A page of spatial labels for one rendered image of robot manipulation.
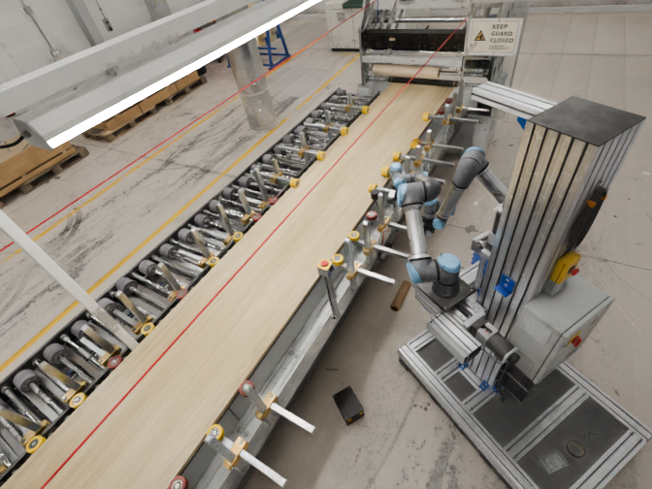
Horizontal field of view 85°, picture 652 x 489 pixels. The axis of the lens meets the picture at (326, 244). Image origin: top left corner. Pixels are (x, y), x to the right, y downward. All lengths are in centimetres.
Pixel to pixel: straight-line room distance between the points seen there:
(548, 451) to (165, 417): 217
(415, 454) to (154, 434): 162
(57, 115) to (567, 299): 202
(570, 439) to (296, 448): 171
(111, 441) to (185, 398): 39
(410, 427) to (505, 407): 63
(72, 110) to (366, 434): 246
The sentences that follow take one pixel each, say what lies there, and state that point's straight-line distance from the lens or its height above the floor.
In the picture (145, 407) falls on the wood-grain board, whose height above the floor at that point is 90.
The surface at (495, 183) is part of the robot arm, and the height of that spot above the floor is 139.
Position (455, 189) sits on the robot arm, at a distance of 214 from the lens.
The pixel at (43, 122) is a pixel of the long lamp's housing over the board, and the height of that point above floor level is 237.
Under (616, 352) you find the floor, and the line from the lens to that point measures 346.
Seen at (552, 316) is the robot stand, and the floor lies 123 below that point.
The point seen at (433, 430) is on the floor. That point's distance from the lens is 283.
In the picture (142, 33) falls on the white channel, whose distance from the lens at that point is 140.
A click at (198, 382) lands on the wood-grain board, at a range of 220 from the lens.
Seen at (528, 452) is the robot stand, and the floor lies 21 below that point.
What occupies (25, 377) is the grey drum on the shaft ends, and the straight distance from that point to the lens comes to 297.
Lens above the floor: 269
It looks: 45 degrees down
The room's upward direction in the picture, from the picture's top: 12 degrees counter-clockwise
